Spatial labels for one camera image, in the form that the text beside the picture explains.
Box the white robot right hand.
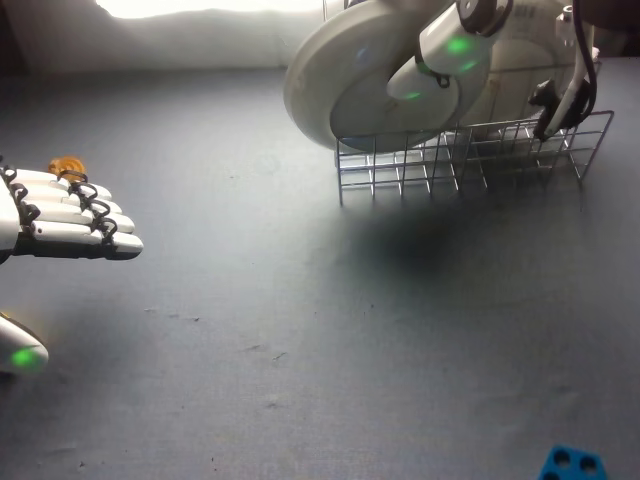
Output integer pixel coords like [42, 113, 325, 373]
[386, 0, 516, 105]

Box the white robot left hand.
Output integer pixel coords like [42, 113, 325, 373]
[0, 154, 145, 377]

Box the white plate with dark rim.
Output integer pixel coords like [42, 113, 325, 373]
[283, 0, 494, 151]
[449, 0, 597, 129]

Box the orange swirl toy cookie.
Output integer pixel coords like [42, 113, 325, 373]
[48, 156, 87, 177]

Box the white backdrop sheet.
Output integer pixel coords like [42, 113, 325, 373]
[0, 0, 601, 71]

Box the grey table cloth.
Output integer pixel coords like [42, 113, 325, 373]
[0, 59, 640, 480]

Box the blue four-hole block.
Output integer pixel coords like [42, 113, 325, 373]
[537, 443, 609, 480]

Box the silver wire dish rack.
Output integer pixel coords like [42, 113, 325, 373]
[333, 49, 615, 207]

